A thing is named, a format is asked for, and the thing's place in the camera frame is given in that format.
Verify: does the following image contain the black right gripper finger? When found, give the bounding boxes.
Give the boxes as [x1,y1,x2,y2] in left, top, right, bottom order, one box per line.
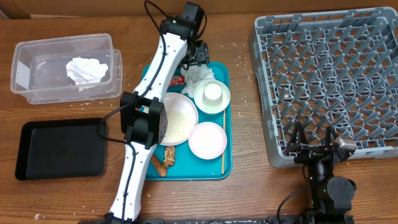
[325,126,338,147]
[286,121,308,151]

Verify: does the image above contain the red snack wrapper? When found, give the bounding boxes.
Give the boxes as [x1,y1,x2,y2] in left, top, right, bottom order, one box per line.
[169,75,185,88]

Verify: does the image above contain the white cup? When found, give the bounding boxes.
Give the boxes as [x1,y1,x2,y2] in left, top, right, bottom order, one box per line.
[203,83,223,101]

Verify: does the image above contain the light green bowl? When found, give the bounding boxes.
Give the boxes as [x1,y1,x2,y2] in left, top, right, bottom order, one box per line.
[193,80,231,114]

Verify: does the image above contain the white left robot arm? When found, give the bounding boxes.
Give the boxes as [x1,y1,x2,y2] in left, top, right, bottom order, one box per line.
[109,16,205,223]

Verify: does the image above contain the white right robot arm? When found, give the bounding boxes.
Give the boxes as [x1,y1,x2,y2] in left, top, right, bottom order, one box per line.
[277,121,356,224]

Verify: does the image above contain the grey dishwasher rack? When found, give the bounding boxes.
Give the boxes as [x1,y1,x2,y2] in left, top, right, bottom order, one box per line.
[249,7,397,168]

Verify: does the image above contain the wooden chopstick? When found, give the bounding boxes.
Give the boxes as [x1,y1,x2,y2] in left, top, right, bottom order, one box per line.
[221,110,228,175]

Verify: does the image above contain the large pink plate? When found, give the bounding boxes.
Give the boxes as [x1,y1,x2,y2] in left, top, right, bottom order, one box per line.
[161,92,198,146]

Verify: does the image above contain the brown food scrap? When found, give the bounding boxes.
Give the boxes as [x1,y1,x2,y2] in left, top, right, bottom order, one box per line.
[163,146,175,168]

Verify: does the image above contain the teal plastic tray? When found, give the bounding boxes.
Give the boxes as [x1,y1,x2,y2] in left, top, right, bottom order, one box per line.
[146,62,233,181]

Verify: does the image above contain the brown sausage piece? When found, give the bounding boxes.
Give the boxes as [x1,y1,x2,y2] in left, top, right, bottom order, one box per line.
[150,154,167,177]

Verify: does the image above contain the clear plastic bin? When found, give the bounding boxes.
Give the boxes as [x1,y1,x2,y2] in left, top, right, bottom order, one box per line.
[11,34,123,105]

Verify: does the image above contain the black plastic tray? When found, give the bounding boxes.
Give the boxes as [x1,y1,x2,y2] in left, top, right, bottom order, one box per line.
[15,118,108,180]

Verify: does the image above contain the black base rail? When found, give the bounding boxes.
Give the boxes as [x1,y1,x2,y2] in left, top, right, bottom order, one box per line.
[78,215,355,224]

